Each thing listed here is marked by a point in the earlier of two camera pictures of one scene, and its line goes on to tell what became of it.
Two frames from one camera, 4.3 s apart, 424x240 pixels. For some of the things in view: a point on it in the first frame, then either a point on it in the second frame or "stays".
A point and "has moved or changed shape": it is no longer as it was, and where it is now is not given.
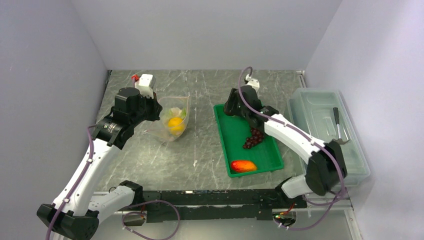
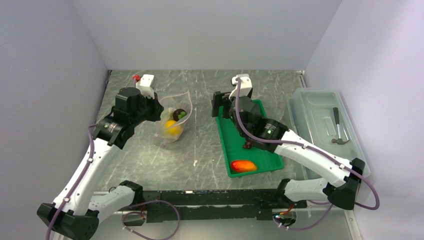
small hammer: [339, 140] stays
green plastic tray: [233, 132] has moved or changed shape
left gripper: [156, 108] stays
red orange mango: [239, 166] stays
